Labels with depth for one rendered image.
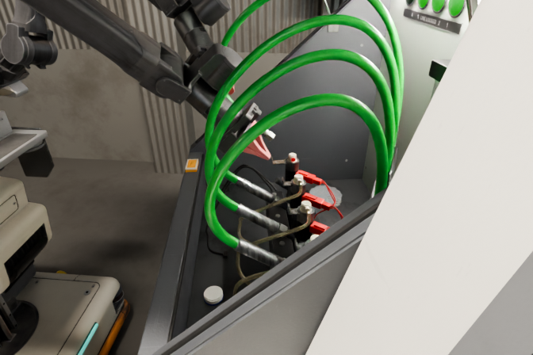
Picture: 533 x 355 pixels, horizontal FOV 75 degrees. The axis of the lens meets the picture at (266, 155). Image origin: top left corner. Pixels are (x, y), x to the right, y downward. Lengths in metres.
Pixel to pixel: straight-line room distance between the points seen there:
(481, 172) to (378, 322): 0.15
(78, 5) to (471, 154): 0.51
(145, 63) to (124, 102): 2.25
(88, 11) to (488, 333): 0.56
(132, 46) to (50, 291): 1.30
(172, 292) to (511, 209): 0.54
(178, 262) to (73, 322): 0.93
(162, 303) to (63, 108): 2.61
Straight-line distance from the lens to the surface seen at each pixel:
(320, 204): 0.62
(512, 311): 0.22
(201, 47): 0.75
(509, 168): 0.23
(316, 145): 1.05
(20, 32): 1.10
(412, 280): 0.29
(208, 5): 0.80
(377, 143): 0.43
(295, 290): 0.40
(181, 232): 0.75
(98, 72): 2.85
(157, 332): 0.61
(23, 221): 1.21
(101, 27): 0.59
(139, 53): 0.59
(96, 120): 3.02
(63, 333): 1.57
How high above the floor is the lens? 1.44
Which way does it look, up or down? 29 degrees down
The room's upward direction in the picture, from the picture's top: straight up
